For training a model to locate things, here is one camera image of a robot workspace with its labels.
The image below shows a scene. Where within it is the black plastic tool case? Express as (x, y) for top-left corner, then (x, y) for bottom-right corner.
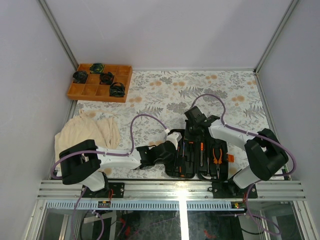
(164, 129), (229, 182)

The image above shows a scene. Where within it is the steel claw hammer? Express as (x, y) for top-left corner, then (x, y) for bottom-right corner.
(198, 157), (218, 182)

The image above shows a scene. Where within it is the large black orange screwdriver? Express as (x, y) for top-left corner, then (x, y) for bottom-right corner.
(179, 142), (186, 178)

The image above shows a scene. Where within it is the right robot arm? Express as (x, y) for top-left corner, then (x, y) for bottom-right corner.
(184, 106), (289, 198)

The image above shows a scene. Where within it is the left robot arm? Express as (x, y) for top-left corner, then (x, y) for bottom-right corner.
(59, 139), (178, 198)

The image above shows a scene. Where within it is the cream cloth bag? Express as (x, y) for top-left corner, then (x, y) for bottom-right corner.
(54, 110), (121, 158)

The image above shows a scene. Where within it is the dark rolled fabric band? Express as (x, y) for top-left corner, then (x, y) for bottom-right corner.
(109, 82), (125, 98)

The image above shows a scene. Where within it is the wooden compartment tray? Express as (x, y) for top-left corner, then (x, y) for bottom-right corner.
(67, 63), (133, 103)

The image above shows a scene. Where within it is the dark rolled band centre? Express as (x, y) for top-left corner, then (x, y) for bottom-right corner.
(99, 72), (114, 85)

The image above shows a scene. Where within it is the dark rolled band outside tray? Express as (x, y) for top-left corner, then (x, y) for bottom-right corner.
(72, 70), (88, 84)

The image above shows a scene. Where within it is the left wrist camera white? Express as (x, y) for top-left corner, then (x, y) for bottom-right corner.
(165, 129), (182, 150)

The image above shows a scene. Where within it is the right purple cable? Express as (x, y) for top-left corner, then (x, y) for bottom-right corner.
(192, 93), (298, 201)

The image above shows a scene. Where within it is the purple cable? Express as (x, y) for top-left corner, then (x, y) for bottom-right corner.
(192, 93), (298, 201)
(49, 113), (171, 180)

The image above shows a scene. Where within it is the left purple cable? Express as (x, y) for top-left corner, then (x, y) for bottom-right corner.
(49, 113), (171, 180)

